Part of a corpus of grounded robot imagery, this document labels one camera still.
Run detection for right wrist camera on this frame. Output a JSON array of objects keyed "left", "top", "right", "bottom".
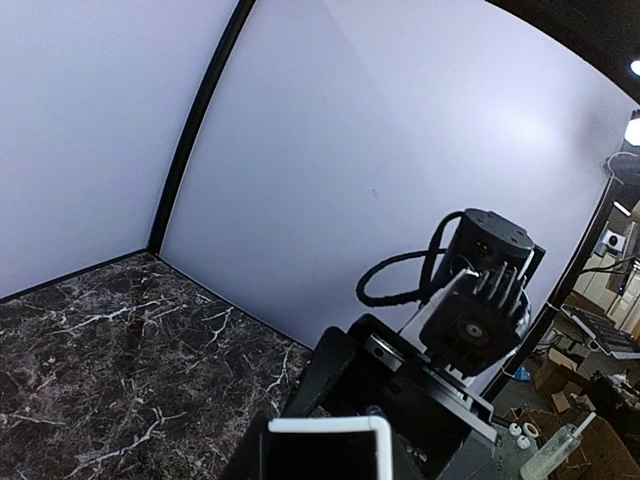
[{"left": 400, "top": 263, "right": 531, "bottom": 378}]

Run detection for cardboard box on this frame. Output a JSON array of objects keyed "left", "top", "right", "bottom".
[{"left": 532, "top": 348, "right": 589, "bottom": 398}]

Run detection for white remote control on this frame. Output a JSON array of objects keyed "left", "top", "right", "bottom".
[{"left": 258, "top": 416, "right": 394, "bottom": 480}]

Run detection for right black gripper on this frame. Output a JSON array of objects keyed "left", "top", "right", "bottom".
[{"left": 282, "top": 314, "right": 497, "bottom": 479}]

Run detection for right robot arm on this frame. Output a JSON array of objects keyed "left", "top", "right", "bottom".
[{"left": 284, "top": 208, "right": 541, "bottom": 479}]

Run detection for right black frame post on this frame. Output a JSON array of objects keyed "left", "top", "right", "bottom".
[{"left": 146, "top": 0, "right": 256, "bottom": 257}]

